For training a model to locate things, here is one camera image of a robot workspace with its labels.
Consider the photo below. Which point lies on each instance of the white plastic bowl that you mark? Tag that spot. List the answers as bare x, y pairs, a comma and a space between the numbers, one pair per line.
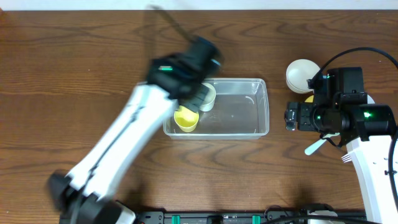
297, 74

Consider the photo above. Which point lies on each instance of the light green plastic spoon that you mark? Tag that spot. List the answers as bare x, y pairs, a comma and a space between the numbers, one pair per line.
316, 145

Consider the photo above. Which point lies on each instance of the white plastic fork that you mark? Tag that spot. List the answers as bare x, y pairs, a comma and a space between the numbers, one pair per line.
346, 158

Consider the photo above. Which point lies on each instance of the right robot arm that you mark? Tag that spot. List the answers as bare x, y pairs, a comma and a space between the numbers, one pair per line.
367, 132

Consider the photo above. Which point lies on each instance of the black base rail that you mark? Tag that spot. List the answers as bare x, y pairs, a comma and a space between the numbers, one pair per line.
159, 217

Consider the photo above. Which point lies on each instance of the grey plastic bowl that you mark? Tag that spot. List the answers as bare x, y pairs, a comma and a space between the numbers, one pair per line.
370, 100

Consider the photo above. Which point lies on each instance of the clear plastic container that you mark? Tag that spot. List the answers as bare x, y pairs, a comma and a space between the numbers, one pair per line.
241, 111

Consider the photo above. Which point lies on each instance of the white plastic cup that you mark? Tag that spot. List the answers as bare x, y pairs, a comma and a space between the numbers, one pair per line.
208, 102

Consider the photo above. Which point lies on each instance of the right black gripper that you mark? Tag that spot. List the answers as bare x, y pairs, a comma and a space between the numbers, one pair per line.
307, 123

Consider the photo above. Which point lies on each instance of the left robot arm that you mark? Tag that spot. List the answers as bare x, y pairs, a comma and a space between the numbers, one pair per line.
86, 193

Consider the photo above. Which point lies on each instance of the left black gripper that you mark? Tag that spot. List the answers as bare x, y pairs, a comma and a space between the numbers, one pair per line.
196, 105

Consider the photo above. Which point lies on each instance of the yellow plastic cup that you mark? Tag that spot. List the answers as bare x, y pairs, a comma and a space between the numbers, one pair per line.
186, 119

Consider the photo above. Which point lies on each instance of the yellow plastic bowl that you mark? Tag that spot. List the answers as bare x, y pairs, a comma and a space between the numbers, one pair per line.
309, 99

